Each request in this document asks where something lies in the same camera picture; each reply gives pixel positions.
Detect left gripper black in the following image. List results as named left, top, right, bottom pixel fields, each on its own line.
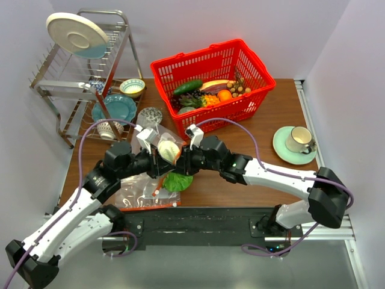
left=118, top=143, right=176, bottom=179

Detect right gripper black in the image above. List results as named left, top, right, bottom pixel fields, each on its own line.
left=173, top=143, right=221, bottom=176

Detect zip bag red zipper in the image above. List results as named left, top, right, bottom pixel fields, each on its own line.
left=120, top=123, right=187, bottom=208

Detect toy napa cabbage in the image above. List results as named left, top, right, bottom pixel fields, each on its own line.
left=158, top=140, right=193, bottom=192

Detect toy longan bunch brown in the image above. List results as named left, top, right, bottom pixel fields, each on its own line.
left=226, top=81, right=251, bottom=98

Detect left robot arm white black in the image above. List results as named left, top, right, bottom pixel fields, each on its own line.
left=5, top=140, right=180, bottom=288

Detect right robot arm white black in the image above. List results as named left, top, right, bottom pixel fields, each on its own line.
left=176, top=136, right=350, bottom=237

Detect black white patterned bowl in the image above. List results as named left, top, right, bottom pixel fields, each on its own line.
left=137, top=107, right=163, bottom=128

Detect toy pineapple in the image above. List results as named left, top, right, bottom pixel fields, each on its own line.
left=179, top=95, right=220, bottom=108

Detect blue patterned white bowl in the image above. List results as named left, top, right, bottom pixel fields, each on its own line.
left=96, top=122, right=124, bottom=140

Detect teal scalloped plate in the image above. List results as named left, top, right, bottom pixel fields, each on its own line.
left=103, top=94, right=137, bottom=126

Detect toy dark grapes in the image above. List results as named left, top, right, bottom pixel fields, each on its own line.
left=170, top=90, right=201, bottom=110

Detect toy orange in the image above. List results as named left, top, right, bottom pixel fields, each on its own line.
left=217, top=90, right=232, bottom=102

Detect toy cucumber green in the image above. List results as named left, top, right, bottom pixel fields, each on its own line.
left=173, top=79, right=203, bottom=96

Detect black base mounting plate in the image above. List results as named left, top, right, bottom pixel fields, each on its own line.
left=92, top=205, right=307, bottom=252

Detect toy meat slice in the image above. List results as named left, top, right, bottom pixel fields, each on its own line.
left=199, top=79, right=229, bottom=91

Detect yellow rim teal bowl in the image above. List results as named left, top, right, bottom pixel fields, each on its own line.
left=119, top=78, right=146, bottom=98

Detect metal dish rack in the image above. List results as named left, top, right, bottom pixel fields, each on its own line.
left=30, top=8, right=143, bottom=149

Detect mint green saucer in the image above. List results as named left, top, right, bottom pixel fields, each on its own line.
left=273, top=126, right=317, bottom=165

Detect small blue patterned dish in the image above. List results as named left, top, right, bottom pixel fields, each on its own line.
left=88, top=77, right=106, bottom=96

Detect red plastic shopping basket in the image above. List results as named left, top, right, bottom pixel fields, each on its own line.
left=150, top=39, right=276, bottom=138

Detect cream speckled mug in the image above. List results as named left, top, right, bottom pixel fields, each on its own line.
left=285, top=126, right=317, bottom=155

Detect large white blue plate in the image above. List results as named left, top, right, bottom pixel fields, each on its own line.
left=46, top=13, right=109, bottom=59

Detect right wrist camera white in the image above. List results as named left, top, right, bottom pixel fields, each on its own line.
left=185, top=124, right=204, bottom=150

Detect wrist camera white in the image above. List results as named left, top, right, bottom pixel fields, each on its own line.
left=137, top=128, right=158, bottom=154
left=185, top=124, right=204, bottom=150

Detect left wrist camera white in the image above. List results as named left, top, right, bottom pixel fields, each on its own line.
left=137, top=128, right=158, bottom=154

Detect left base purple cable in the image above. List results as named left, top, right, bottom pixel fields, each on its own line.
left=106, top=230, right=139, bottom=258

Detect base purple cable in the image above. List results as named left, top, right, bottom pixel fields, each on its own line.
left=106, top=230, right=139, bottom=258
left=240, top=222, right=319, bottom=258

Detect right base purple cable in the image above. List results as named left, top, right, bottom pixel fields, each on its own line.
left=240, top=222, right=319, bottom=258

